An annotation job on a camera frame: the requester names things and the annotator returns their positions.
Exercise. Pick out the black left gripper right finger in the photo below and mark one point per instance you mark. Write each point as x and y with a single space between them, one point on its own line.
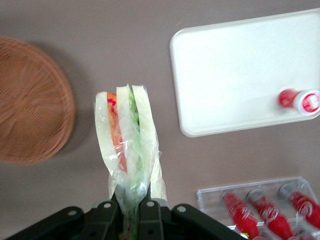
150 220

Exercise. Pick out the clear acrylic bottle rack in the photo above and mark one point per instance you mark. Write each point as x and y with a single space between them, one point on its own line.
210 197

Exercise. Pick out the triangle sandwich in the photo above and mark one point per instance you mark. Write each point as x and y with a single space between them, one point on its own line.
125 125

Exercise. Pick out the beige plastic tray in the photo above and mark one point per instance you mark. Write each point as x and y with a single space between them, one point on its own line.
225 75

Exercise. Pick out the red white yogurt cup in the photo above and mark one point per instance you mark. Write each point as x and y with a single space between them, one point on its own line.
300 100

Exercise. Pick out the round brown wicker basket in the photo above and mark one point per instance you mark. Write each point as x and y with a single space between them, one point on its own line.
32 105

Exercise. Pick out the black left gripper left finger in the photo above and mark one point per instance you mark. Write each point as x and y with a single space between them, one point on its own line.
107 220

